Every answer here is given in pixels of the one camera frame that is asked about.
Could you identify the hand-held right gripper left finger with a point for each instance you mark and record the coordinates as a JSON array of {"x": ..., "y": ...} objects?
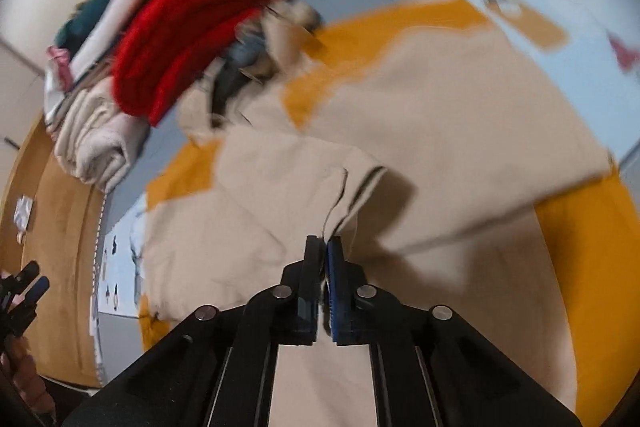
[{"x": 307, "y": 317}]

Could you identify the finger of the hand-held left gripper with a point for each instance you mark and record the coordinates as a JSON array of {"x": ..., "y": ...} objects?
[
  {"x": 27, "y": 271},
  {"x": 37, "y": 288}
]

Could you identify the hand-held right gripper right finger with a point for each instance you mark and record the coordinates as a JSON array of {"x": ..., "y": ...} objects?
[{"x": 336, "y": 307}]

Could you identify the beige and mustard jacket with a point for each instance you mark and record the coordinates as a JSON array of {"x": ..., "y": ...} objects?
[{"x": 425, "y": 132}]

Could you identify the person's left hand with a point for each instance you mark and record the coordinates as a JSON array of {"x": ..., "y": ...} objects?
[{"x": 25, "y": 377}]

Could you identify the white packet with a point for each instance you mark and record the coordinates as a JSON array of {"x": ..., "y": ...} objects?
[{"x": 24, "y": 212}]

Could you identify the beige folded blanket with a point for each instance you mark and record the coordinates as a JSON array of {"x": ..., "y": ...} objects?
[{"x": 95, "y": 142}]

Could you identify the pink cloth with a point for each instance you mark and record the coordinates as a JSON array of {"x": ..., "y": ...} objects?
[{"x": 59, "y": 59}]

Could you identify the white folded garment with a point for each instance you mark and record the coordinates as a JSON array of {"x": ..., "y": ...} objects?
[{"x": 115, "y": 17}]

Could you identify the red folded blanket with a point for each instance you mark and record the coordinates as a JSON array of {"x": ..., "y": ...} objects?
[{"x": 200, "y": 22}]

